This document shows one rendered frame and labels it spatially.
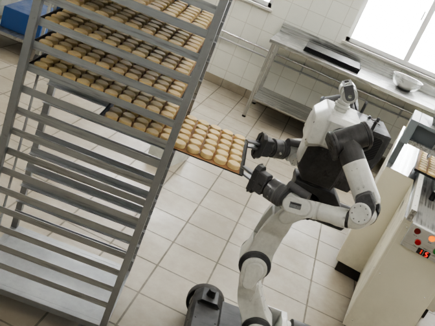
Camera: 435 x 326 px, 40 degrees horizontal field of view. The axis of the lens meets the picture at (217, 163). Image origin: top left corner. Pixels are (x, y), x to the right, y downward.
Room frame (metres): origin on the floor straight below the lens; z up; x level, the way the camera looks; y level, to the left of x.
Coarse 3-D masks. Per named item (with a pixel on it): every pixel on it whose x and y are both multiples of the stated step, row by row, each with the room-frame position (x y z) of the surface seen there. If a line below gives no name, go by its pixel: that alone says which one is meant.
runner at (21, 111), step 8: (24, 112) 2.04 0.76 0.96; (32, 112) 2.04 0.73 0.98; (40, 120) 2.05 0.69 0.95; (48, 120) 2.05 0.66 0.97; (56, 128) 2.05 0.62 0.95; (64, 128) 2.05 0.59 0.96; (72, 128) 2.05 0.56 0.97; (80, 136) 2.05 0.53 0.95; (88, 136) 2.06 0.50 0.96; (96, 136) 2.06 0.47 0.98; (104, 144) 2.06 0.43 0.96; (112, 144) 2.06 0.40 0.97; (120, 152) 2.06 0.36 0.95; (128, 152) 2.06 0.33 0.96; (136, 152) 2.07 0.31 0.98; (144, 160) 2.07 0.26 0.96; (152, 160) 2.07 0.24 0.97
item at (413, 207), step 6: (420, 174) 3.53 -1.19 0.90; (420, 180) 3.40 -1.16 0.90; (414, 186) 3.39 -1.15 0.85; (420, 186) 3.29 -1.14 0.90; (414, 192) 3.20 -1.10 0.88; (420, 192) 3.19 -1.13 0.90; (414, 198) 3.06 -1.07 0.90; (414, 204) 2.96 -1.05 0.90; (408, 210) 2.97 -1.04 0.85; (414, 210) 2.85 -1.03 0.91; (408, 216) 2.86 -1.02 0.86
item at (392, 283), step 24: (408, 192) 3.41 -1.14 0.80; (432, 192) 3.32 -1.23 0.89; (432, 216) 3.07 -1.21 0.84; (384, 240) 3.23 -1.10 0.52; (384, 264) 2.89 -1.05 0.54; (408, 264) 2.86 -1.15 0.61; (432, 264) 2.84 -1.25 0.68; (360, 288) 3.00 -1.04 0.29; (384, 288) 2.87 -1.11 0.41; (408, 288) 2.84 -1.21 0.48; (432, 288) 2.82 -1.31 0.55; (360, 312) 2.88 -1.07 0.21; (384, 312) 2.86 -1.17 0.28; (408, 312) 2.83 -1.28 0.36
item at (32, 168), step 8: (32, 168) 2.46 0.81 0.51; (40, 168) 2.46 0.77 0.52; (48, 176) 2.46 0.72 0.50; (56, 176) 2.46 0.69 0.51; (64, 184) 2.44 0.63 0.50; (72, 184) 2.47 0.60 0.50; (80, 184) 2.47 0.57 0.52; (88, 192) 2.46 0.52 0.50; (96, 192) 2.48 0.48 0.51; (104, 192) 2.48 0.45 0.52; (104, 200) 2.45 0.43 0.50; (112, 200) 2.48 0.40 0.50; (120, 200) 2.48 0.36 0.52; (128, 208) 2.47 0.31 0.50; (136, 208) 2.49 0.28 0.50
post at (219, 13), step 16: (224, 0) 2.04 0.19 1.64; (208, 32) 2.04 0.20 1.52; (208, 48) 2.04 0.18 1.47; (192, 80) 2.04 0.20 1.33; (192, 96) 2.05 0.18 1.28; (176, 128) 2.04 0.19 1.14; (160, 160) 2.04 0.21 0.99; (160, 176) 2.04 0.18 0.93; (144, 208) 2.04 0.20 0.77; (144, 224) 2.07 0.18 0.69; (128, 256) 2.04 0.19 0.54; (112, 304) 2.04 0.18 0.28
